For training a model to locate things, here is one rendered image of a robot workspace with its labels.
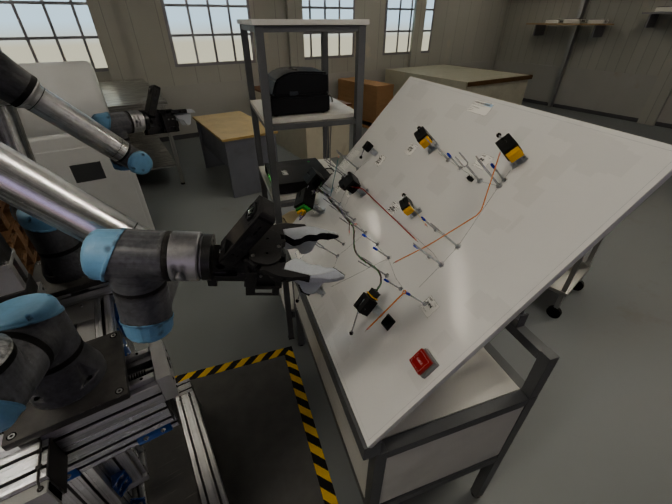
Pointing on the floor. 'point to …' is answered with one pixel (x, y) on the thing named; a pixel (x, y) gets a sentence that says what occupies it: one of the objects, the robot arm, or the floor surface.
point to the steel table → (113, 90)
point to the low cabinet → (510, 82)
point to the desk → (233, 148)
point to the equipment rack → (261, 109)
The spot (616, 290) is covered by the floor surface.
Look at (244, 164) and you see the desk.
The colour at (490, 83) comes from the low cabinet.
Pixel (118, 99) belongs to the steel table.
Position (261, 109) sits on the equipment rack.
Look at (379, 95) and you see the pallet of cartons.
